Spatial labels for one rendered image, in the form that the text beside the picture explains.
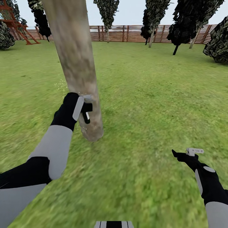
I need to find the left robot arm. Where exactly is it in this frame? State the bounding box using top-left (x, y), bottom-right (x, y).
top-left (0, 93), bottom-right (95, 228)

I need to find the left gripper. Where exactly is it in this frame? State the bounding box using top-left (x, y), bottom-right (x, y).
top-left (81, 103), bottom-right (93, 112)

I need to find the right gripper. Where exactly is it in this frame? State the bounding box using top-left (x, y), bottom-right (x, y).
top-left (172, 149), bottom-right (198, 166)

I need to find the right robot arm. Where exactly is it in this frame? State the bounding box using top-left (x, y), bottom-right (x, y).
top-left (172, 148), bottom-right (228, 228)

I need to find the pesticide atomizer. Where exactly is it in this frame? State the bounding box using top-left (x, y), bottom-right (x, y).
top-left (82, 112), bottom-right (90, 124)

